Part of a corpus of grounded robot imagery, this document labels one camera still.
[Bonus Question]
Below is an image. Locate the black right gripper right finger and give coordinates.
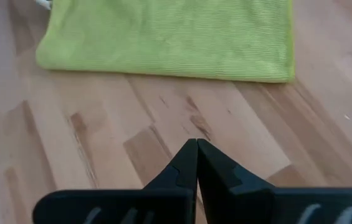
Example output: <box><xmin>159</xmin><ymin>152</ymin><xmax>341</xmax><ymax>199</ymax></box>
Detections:
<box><xmin>197</xmin><ymin>138</ymin><xmax>352</xmax><ymax>224</ymax></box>

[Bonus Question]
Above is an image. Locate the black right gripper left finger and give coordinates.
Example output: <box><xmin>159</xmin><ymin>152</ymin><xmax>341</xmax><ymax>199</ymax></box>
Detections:
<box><xmin>32</xmin><ymin>138</ymin><xmax>199</xmax><ymax>224</ymax></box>

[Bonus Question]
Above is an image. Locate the lime green microfiber towel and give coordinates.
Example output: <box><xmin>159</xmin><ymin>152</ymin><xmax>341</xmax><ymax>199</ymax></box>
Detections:
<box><xmin>35</xmin><ymin>0</ymin><xmax>296</xmax><ymax>84</ymax></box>

